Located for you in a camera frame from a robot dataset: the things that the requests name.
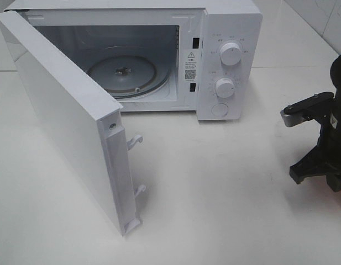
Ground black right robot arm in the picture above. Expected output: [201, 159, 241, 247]
[280, 55, 341, 192]

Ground white microwave door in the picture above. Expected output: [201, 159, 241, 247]
[0, 11, 145, 235]

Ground white microwave knob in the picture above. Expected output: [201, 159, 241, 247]
[219, 41, 242, 66]
[215, 78, 235, 98]

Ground upper white microwave knob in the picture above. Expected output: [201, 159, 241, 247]
[219, 41, 242, 66]

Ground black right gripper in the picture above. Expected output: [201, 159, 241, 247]
[289, 115, 341, 192]

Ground white warning label sticker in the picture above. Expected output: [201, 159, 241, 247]
[183, 49, 200, 81]

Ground white microwave oven body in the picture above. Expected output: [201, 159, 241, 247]
[0, 1, 263, 121]

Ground round white door release button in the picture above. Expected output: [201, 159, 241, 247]
[212, 103, 229, 117]

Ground lower white microwave knob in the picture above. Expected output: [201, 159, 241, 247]
[215, 78, 235, 98]

